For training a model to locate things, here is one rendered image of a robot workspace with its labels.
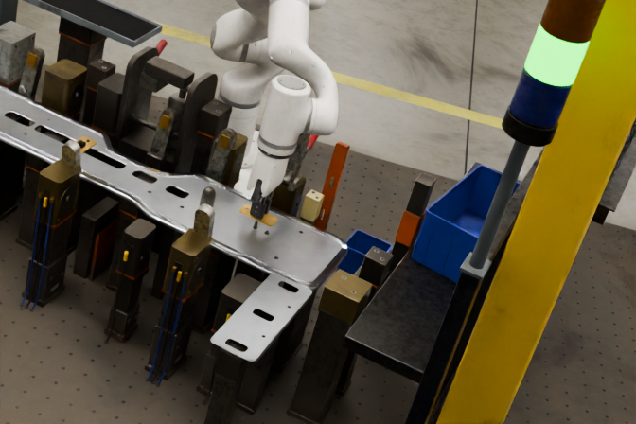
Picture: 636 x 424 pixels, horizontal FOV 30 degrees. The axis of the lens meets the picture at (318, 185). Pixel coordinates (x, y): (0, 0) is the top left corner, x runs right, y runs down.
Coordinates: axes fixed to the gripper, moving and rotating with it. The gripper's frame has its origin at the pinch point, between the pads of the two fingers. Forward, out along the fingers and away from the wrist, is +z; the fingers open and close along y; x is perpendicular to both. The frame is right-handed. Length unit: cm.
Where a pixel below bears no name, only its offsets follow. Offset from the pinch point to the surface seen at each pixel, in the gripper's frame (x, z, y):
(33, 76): -69, 2, -13
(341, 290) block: 26.7, -0.1, 15.6
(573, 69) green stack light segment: 59, -84, 65
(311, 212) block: 8.6, 3.0, -10.9
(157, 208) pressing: -20.2, 5.9, 9.0
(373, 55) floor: -71, 106, -321
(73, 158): -39.4, -1.2, 15.2
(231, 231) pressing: -3.5, 5.9, 5.0
